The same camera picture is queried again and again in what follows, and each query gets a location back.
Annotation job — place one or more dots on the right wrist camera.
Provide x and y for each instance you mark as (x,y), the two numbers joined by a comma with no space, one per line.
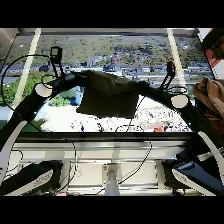
(170,68)

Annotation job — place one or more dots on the tan garment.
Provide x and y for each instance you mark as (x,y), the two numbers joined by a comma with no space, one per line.
(210,96)

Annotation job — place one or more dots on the silver frame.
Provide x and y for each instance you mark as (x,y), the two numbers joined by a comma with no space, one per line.
(100,146)

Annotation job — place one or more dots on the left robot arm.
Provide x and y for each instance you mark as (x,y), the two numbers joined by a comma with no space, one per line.
(20,110)

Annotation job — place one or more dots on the olive green garment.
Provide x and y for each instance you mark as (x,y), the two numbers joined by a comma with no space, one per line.
(106,96)

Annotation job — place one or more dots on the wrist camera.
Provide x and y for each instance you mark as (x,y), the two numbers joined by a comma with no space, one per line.
(56,53)
(170,68)

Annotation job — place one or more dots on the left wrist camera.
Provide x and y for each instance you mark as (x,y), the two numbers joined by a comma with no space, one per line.
(56,53)

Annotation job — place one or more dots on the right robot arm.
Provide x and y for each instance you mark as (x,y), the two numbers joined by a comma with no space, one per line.
(186,110)

